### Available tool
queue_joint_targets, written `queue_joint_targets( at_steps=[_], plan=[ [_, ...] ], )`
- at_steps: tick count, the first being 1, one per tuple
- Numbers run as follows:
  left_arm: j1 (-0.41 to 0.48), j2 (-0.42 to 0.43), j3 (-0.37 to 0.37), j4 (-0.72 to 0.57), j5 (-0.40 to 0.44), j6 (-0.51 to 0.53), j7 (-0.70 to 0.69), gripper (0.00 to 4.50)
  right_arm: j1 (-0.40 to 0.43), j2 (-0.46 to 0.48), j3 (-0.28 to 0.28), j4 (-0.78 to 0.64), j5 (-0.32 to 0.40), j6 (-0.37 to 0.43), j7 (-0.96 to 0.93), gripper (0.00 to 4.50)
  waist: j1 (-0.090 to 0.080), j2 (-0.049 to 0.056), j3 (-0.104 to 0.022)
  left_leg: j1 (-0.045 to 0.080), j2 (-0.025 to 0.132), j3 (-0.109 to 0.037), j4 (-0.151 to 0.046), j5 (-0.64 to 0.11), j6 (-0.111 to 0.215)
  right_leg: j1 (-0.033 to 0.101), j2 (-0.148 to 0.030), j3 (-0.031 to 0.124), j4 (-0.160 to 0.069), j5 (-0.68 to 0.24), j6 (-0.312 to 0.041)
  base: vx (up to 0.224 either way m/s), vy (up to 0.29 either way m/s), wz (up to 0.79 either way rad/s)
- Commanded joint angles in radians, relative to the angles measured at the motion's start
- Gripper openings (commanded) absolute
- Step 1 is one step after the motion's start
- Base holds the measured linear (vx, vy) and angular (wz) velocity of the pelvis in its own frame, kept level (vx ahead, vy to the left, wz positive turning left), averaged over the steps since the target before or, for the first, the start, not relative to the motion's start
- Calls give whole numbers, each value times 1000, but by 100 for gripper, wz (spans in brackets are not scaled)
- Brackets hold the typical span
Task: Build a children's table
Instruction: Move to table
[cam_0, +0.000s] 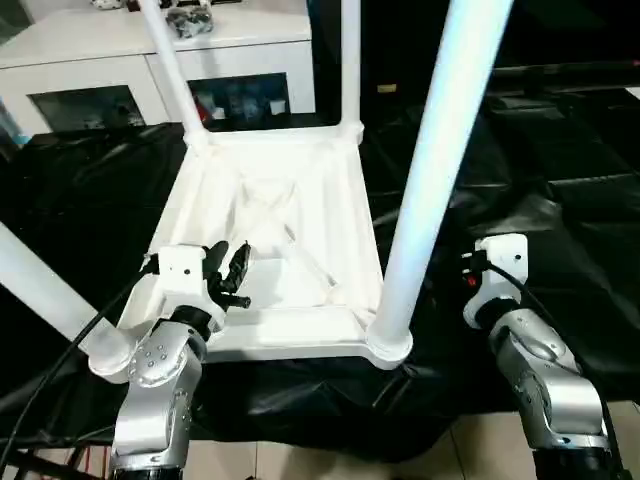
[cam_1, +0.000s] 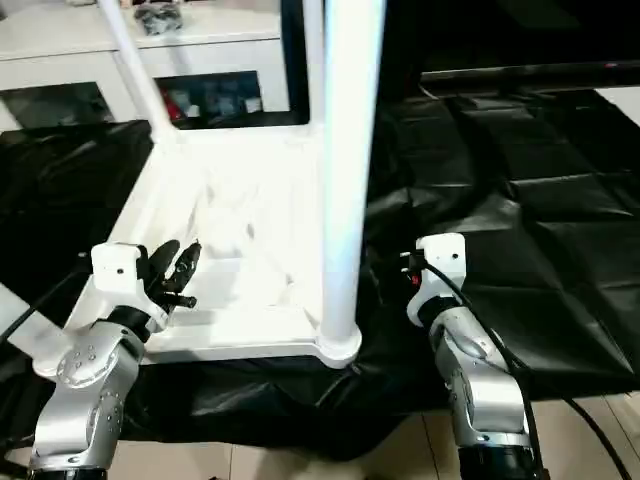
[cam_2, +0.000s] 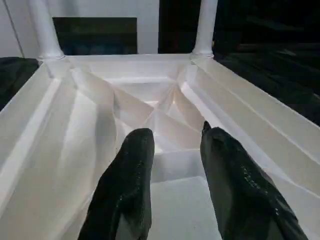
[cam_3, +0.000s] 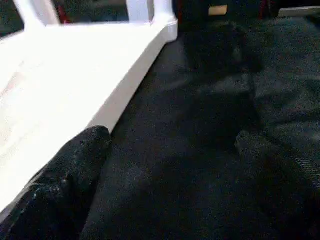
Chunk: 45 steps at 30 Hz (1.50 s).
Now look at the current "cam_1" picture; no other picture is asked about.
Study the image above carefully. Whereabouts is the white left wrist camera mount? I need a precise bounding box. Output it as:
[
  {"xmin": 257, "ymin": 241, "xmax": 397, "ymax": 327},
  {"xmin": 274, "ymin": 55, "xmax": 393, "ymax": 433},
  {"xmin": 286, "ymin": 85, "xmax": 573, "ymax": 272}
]
[{"xmin": 91, "ymin": 242, "xmax": 170, "ymax": 334}]

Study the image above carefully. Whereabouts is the black work mat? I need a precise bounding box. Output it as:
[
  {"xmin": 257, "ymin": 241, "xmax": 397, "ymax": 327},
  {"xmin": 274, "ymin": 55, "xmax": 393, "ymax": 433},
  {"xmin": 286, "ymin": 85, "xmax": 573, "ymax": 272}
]
[{"xmin": 0, "ymin": 87, "xmax": 640, "ymax": 464}]

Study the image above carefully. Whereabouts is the grey metal rail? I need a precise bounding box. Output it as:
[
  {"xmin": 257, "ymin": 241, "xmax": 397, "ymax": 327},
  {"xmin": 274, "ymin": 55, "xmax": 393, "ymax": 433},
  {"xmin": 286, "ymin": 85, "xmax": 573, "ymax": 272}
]
[{"xmin": 419, "ymin": 59, "xmax": 640, "ymax": 87}]

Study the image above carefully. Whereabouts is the white plastic table top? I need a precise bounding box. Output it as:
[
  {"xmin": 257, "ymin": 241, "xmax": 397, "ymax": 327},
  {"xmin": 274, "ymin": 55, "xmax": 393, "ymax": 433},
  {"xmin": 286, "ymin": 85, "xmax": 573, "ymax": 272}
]
[{"xmin": 32, "ymin": 122, "xmax": 364, "ymax": 384}]

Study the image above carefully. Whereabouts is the clear bag of black parts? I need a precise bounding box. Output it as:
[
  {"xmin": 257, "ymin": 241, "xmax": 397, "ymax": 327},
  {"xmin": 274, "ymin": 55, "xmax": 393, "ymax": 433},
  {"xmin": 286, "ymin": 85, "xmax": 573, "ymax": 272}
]
[{"xmin": 132, "ymin": 4, "xmax": 184, "ymax": 37}]

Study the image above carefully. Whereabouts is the white flat board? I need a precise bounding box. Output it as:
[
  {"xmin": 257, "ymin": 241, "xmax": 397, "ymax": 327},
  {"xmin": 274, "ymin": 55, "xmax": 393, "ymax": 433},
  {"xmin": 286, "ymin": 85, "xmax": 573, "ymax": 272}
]
[{"xmin": 594, "ymin": 87, "xmax": 640, "ymax": 126}]

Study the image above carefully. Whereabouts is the white glass-door cabinet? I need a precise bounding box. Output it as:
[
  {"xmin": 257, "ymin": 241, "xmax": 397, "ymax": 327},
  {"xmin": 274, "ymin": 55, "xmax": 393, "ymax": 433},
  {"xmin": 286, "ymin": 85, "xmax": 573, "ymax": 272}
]
[{"xmin": 0, "ymin": 0, "xmax": 292, "ymax": 132}]

